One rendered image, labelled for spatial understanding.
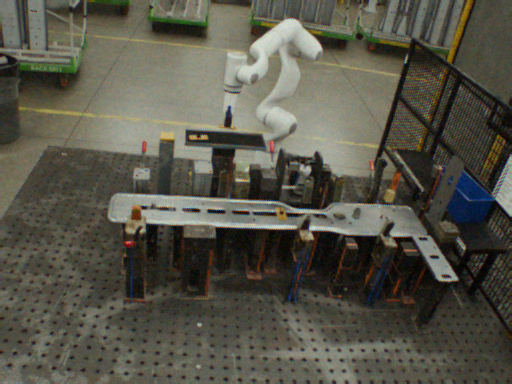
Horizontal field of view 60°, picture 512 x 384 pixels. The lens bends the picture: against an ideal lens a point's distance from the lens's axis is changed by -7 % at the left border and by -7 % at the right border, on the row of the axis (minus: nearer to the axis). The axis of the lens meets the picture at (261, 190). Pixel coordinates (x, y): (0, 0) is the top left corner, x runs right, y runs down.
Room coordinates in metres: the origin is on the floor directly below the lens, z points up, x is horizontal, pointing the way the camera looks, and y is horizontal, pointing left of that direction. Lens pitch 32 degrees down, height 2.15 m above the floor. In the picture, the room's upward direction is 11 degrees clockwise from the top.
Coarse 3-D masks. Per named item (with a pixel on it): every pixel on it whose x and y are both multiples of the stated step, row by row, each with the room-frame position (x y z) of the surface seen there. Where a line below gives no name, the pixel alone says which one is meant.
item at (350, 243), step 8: (352, 240) 1.57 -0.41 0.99; (344, 248) 1.55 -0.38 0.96; (352, 248) 1.52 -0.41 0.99; (344, 256) 1.52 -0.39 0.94; (352, 256) 1.52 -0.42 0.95; (344, 264) 1.51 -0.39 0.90; (352, 264) 1.52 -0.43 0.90; (336, 272) 1.55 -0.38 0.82; (344, 272) 1.51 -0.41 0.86; (336, 280) 1.53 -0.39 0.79; (344, 280) 1.53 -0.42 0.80; (328, 288) 1.56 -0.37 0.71; (336, 288) 1.52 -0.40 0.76; (336, 296) 1.51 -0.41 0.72
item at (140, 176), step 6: (138, 168) 1.70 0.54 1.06; (144, 168) 1.71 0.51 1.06; (138, 174) 1.65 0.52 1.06; (144, 174) 1.66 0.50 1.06; (138, 180) 1.62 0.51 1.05; (144, 180) 1.63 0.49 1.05; (138, 186) 1.62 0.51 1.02; (144, 186) 1.63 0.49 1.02; (138, 192) 1.62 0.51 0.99; (144, 192) 1.63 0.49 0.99
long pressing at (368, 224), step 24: (120, 216) 1.42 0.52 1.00; (168, 216) 1.48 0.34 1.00; (192, 216) 1.51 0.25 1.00; (216, 216) 1.55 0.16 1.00; (240, 216) 1.58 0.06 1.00; (264, 216) 1.61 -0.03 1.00; (312, 216) 1.67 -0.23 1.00; (360, 216) 1.74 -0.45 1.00; (384, 216) 1.78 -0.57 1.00; (408, 216) 1.82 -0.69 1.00
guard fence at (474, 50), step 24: (480, 0) 4.37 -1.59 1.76; (504, 0) 4.00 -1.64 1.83; (480, 24) 4.22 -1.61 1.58; (504, 24) 3.86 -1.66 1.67; (456, 48) 4.47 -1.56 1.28; (480, 48) 4.07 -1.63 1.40; (504, 48) 3.73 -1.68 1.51; (480, 72) 3.94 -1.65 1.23; (504, 72) 3.61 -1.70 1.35; (456, 96) 4.18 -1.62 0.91; (504, 96) 3.50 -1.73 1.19; (432, 120) 4.45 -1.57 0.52; (456, 120) 4.03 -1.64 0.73; (456, 144) 3.89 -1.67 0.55; (480, 144) 3.56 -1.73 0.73; (480, 168) 3.41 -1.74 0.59
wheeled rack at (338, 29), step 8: (256, 0) 9.25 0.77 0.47; (360, 0) 8.58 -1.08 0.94; (360, 8) 8.58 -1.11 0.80; (344, 16) 9.46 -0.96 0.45; (256, 24) 8.35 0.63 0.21; (264, 24) 8.36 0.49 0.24; (272, 24) 8.38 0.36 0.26; (304, 24) 8.79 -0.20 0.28; (312, 24) 8.82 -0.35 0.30; (336, 24) 9.36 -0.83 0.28; (344, 24) 9.49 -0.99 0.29; (256, 32) 8.44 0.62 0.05; (312, 32) 8.46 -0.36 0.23; (320, 32) 8.48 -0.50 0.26; (328, 32) 8.53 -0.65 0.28; (336, 32) 8.62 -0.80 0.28; (344, 32) 8.64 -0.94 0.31; (352, 32) 8.59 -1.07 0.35; (344, 40) 8.62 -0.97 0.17; (352, 40) 8.56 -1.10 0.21
